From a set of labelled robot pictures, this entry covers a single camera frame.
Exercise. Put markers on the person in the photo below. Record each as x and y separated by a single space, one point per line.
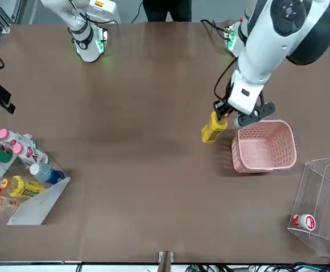
167 10

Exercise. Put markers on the white box with warning label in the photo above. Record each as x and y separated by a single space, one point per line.
105 11

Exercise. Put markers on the aluminium frame corner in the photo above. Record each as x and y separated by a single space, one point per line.
7 21

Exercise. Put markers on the yellow drink bottle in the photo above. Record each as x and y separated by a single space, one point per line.
211 133

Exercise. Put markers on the white bottle with pink cap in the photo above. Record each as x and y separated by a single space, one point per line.
29 154
4 133

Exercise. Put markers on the aluminium camera post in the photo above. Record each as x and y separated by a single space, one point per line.
166 260

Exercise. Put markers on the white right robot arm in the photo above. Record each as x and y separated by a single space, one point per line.
88 48

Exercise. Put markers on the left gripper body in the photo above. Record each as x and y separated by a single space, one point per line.
228 96

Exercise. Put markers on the clear acrylic stepped shelf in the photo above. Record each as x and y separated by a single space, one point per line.
326 181

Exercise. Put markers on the pink plastic basket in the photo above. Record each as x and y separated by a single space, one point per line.
283 141

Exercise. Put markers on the water bottle with white cap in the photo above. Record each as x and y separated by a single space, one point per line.
44 173

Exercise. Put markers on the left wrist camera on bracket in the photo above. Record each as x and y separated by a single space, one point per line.
262 110

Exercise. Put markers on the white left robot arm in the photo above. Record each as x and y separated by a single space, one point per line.
266 51

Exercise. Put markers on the small red white bottle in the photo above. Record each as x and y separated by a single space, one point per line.
306 221

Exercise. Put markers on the yellow bottle with orange cap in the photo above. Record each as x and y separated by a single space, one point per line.
26 189

